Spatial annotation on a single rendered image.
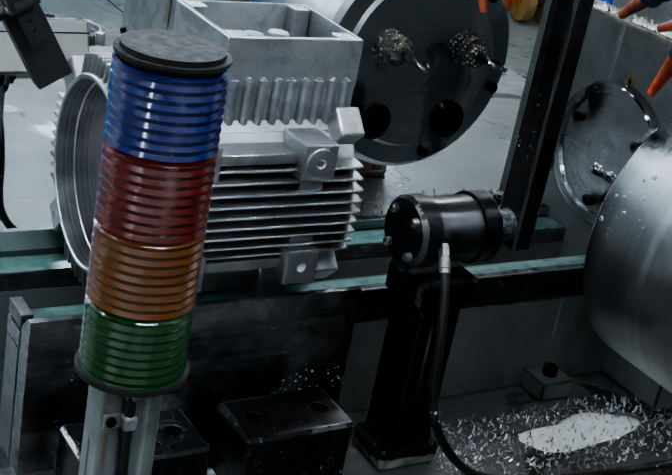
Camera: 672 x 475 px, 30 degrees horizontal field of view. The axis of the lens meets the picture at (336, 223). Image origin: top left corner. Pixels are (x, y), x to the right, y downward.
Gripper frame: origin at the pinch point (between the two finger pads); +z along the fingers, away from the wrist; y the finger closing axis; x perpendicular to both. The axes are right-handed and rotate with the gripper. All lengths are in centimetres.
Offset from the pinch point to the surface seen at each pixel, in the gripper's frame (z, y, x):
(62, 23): 6.4, 14.7, -5.1
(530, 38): 285, 365, -272
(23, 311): 13.5, -11.5, 11.4
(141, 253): -4.5, -38.6, 5.5
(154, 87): -12.4, -38.4, 1.4
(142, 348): 0.7, -38.9, 7.8
